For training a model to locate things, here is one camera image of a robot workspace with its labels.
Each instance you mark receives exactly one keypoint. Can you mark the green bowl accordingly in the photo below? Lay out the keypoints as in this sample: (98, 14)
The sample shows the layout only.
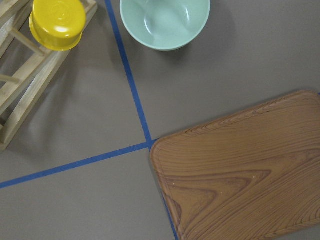
(164, 25)

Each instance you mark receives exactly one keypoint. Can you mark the wooden cutting board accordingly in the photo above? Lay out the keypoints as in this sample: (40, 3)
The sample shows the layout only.
(253, 175)

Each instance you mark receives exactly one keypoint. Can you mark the yellow cup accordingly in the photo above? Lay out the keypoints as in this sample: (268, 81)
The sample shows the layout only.
(57, 24)

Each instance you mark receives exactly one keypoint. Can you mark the wooden cup rack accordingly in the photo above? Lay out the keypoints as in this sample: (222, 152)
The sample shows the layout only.
(30, 81)

